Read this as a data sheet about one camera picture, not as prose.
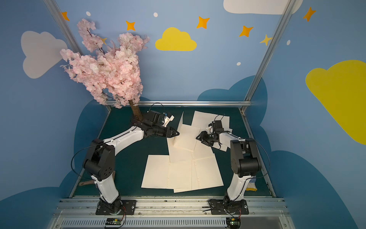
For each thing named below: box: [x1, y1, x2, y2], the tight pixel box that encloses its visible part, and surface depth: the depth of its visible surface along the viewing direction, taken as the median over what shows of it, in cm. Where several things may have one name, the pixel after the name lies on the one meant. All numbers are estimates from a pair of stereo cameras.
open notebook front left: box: [141, 154, 172, 190], surface depth 88 cm
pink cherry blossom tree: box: [60, 19, 151, 122], surface depth 71 cm
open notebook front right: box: [168, 155, 224, 194], surface depth 88 cm
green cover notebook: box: [166, 136, 217, 164], surface depth 98 cm
